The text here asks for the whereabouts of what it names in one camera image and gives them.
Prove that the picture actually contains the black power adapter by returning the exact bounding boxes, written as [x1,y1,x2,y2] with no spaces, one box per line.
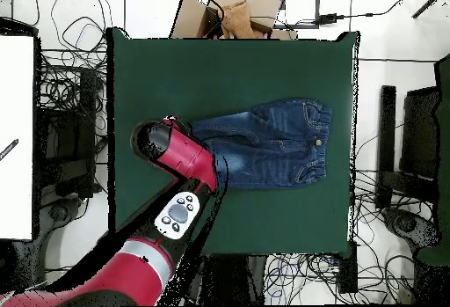
[317,12,345,26]

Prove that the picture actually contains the black table leg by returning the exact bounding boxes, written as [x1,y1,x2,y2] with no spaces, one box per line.
[337,241,359,294]

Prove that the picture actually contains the dark green table cloth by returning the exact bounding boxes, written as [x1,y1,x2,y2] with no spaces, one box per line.
[105,26,361,259]

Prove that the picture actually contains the black flat panel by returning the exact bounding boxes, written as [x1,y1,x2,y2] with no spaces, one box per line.
[400,86,440,181]

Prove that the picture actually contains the black strip with white print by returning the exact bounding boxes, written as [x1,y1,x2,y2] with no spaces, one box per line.
[0,138,19,162]

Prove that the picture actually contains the blue denim jeans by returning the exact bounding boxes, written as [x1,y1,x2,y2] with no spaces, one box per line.
[191,99,333,191]

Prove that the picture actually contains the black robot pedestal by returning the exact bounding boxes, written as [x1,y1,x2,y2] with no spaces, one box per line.
[196,254,268,306]

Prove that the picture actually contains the white board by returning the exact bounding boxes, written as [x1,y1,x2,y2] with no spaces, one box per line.
[0,34,35,241]

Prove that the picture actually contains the black cable tangle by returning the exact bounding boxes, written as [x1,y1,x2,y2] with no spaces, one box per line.
[34,0,110,111]
[263,252,416,304]

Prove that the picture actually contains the black upright post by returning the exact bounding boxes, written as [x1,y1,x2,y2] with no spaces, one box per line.
[375,84,397,211]

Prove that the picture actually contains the dark metal frame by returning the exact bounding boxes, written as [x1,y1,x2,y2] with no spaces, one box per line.
[268,0,321,30]

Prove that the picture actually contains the black equipment rack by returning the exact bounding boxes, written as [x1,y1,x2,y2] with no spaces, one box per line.
[34,67,98,199]

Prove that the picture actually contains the dark green cloth sheet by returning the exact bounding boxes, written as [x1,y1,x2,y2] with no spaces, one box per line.
[417,53,450,266]

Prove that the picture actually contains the tan cloth in box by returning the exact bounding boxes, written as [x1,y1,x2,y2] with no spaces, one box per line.
[220,1,256,40]

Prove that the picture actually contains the brown cardboard box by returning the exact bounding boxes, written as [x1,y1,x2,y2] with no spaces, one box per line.
[169,0,299,40]

